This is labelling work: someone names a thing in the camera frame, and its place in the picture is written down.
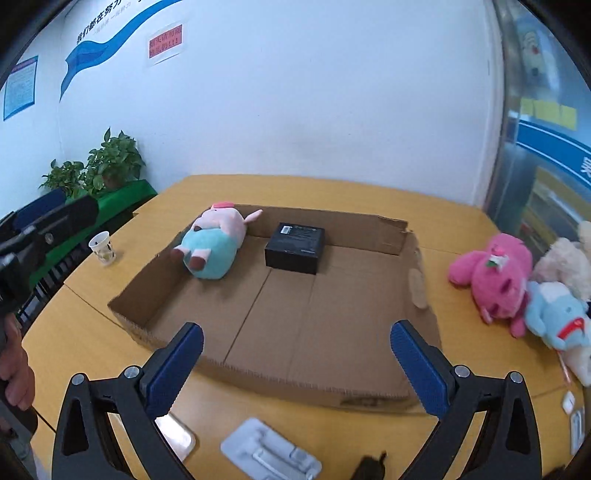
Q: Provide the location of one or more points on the person's left hand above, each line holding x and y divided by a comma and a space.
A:
18, 369

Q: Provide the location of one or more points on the teal and pink pig plush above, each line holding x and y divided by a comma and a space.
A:
212, 244

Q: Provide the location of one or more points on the blue chair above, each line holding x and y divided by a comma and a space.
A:
44, 205

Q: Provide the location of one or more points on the light blue elephant plush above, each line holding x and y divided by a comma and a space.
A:
554, 314

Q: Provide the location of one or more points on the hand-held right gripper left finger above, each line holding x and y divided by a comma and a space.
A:
178, 364

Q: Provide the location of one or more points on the red and white paper sign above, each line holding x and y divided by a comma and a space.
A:
165, 44

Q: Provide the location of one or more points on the shallow cardboard box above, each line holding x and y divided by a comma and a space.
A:
323, 323

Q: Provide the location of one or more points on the black box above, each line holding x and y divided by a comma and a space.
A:
295, 251

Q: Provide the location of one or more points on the grey plastic mount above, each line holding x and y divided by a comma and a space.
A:
263, 450

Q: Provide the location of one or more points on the clear plastic tray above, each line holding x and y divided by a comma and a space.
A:
178, 438

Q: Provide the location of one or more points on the small black object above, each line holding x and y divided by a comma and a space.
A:
367, 468

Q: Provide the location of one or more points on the small white case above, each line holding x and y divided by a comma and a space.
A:
568, 401

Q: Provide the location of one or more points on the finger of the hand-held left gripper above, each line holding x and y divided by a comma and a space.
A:
69, 217

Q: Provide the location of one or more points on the yellow door notice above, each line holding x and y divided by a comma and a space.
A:
549, 113

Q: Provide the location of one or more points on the white paper cup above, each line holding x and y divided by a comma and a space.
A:
102, 249

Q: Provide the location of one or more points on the pink bear plush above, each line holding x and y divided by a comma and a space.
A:
498, 281

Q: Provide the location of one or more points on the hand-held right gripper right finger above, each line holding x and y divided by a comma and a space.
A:
415, 364

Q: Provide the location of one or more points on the wooden desktop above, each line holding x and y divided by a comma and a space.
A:
461, 392

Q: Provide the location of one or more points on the blue wave wall decal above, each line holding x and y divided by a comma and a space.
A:
87, 55

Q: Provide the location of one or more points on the large potted plant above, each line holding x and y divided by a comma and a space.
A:
115, 159

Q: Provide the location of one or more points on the cartoon door sticker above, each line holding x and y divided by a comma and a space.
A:
535, 46

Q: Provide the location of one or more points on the small potted plant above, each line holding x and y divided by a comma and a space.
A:
64, 177

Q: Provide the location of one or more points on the white plush toy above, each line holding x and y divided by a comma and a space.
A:
579, 364

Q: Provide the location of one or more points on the glass door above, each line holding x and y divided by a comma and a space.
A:
535, 175

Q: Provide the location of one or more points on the white flat device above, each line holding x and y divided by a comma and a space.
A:
578, 431

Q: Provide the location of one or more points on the cream plush toy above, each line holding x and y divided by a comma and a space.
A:
565, 263

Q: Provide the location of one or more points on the blue framed wall poster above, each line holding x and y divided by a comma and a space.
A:
21, 87

